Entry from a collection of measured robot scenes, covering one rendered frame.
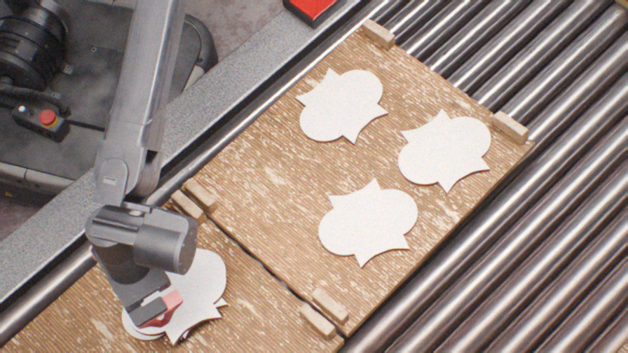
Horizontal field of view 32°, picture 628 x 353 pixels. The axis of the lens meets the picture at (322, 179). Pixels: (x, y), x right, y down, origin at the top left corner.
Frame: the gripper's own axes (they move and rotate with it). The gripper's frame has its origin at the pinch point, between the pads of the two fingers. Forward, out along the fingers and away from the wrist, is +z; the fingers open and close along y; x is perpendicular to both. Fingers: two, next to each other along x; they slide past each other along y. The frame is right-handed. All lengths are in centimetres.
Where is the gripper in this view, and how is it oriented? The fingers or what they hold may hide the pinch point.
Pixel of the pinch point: (146, 294)
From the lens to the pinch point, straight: 151.5
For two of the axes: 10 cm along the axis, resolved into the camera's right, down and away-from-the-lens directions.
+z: 1.0, 5.1, 8.5
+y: -5.4, -7.0, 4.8
